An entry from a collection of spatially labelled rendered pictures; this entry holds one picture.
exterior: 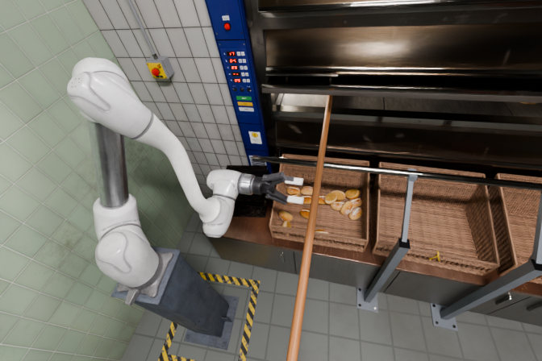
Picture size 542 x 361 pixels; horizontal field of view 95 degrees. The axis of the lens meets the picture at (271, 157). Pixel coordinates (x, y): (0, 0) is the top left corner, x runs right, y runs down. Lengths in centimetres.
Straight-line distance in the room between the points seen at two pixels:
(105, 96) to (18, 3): 85
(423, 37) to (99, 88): 115
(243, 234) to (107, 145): 100
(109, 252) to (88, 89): 58
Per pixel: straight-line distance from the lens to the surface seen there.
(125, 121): 75
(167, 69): 154
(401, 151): 161
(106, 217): 117
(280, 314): 209
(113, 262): 107
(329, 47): 125
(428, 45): 129
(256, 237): 165
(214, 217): 101
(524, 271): 151
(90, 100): 74
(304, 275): 89
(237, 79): 139
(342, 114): 143
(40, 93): 151
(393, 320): 217
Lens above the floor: 205
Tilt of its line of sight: 47 degrees down
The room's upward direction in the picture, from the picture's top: 9 degrees counter-clockwise
